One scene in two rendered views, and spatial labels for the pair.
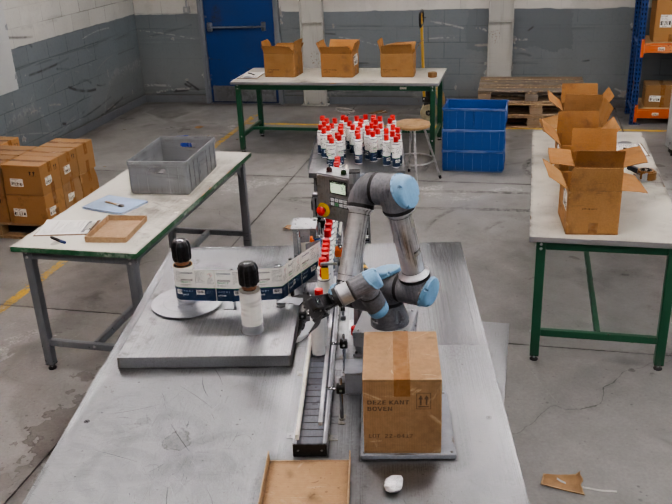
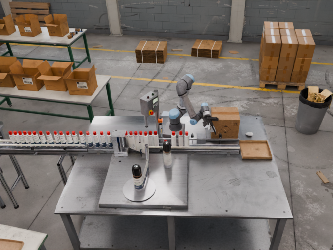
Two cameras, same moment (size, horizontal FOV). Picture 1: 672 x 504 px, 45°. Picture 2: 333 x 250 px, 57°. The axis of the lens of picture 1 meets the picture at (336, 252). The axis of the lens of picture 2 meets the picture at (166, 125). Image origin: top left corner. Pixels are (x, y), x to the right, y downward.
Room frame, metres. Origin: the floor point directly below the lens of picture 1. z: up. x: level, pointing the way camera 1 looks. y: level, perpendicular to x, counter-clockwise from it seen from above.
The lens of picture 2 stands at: (2.79, 2.60, 3.09)
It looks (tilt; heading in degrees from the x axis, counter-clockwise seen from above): 37 degrees down; 272
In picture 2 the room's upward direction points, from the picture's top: 3 degrees counter-clockwise
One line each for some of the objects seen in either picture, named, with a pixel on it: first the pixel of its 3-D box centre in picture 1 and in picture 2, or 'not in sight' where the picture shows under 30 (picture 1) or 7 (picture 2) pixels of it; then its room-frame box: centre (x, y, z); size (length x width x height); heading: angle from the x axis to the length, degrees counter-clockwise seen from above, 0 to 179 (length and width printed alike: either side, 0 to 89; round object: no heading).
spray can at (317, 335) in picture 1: (317, 329); (187, 139); (2.66, 0.08, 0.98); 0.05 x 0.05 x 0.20
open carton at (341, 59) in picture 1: (339, 57); not in sight; (8.66, -0.12, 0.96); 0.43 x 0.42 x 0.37; 73
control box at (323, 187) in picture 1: (340, 195); (149, 103); (3.03, -0.03, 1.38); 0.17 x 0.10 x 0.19; 52
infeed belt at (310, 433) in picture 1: (323, 324); (162, 148); (2.93, 0.06, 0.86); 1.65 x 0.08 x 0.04; 177
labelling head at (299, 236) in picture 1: (307, 250); (120, 143); (3.35, 0.13, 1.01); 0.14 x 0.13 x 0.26; 177
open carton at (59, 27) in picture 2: not in sight; (56, 26); (5.15, -3.74, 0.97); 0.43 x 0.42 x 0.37; 73
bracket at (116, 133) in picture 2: (304, 223); (118, 133); (3.36, 0.14, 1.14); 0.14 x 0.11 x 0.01; 177
